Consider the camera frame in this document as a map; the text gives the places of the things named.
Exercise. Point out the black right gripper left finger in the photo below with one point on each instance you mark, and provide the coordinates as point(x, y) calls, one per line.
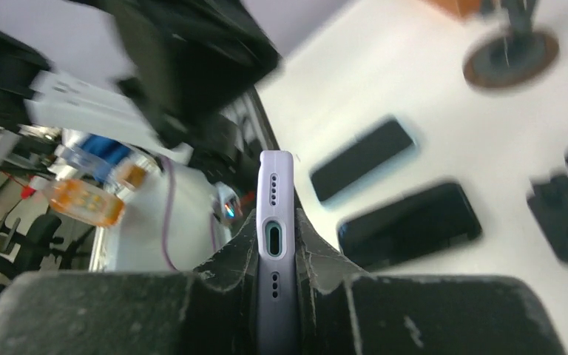
point(203, 311)

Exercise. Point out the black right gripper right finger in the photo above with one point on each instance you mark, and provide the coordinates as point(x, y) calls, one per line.
point(346, 310)

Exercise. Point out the light blue cased phone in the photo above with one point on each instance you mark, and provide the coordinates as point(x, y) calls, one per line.
point(364, 154)

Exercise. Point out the black cased phone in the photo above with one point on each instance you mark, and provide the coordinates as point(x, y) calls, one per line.
point(427, 221)

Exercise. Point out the lilac cased phone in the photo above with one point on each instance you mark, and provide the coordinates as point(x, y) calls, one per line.
point(277, 318)

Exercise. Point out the wood base phone stand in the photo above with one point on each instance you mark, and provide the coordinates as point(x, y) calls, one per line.
point(517, 54)

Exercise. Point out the wooden compartment tray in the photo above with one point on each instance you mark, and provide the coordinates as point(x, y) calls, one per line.
point(456, 8)

